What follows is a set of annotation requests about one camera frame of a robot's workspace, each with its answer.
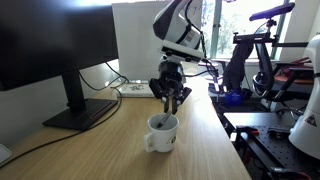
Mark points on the black chair armrest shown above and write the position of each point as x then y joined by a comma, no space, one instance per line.
221,65

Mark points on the white flat device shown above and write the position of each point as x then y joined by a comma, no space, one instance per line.
4,154

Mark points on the black monitor stand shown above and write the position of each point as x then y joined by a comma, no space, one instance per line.
80,111

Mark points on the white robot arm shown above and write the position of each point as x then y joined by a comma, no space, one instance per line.
176,30

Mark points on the black orange clamp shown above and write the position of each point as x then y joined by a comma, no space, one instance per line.
246,130

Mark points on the white ceramic mug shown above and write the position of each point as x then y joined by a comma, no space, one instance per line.
163,138

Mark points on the white flat box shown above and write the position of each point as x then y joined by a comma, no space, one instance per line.
135,90

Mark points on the black pen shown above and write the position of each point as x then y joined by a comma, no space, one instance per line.
163,120

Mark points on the black office chair purple headrest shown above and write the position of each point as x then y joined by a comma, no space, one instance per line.
263,73

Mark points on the black perforated breadboard table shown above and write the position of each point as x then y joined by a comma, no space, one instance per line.
276,150

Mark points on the black computer monitor screen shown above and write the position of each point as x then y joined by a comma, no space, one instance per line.
50,40

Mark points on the black jacket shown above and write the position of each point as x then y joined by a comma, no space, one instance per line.
236,66

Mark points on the small black bracket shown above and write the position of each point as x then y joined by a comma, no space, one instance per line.
278,132

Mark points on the red brown seat cushion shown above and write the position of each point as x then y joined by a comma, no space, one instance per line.
293,76

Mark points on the white whiteboard with writing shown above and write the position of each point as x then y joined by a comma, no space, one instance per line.
136,43

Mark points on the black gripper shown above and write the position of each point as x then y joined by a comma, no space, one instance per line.
170,78

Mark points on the blue plastic object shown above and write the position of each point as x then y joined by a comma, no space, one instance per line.
233,98

